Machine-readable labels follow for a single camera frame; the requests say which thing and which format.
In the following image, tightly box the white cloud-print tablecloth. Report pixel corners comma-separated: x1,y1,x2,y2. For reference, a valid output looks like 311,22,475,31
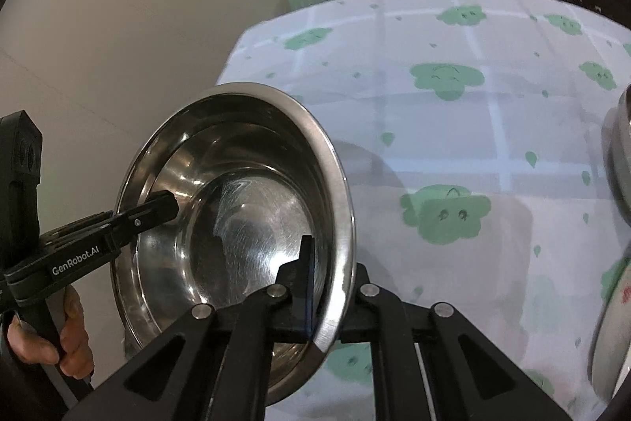
214,0,631,421

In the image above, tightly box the large white cartoon-print bowl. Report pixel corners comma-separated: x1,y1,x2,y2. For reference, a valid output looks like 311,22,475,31
586,253,631,407

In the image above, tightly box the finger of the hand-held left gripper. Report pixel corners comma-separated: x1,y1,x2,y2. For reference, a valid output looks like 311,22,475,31
101,190,179,254

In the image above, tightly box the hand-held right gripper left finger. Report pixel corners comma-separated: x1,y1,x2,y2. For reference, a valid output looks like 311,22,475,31
62,235,319,421

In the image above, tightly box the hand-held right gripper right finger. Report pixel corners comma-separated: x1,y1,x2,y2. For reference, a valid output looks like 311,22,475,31
338,262,575,421

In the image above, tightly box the large stainless steel bowl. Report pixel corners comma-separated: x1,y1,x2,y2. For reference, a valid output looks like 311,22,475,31
109,82,357,404

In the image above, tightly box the small stainless steel bowl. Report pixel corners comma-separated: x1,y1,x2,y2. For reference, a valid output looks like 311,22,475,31
605,83,631,225

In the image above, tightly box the person's left hand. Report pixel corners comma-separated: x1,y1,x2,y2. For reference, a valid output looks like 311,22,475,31
5,285,95,380

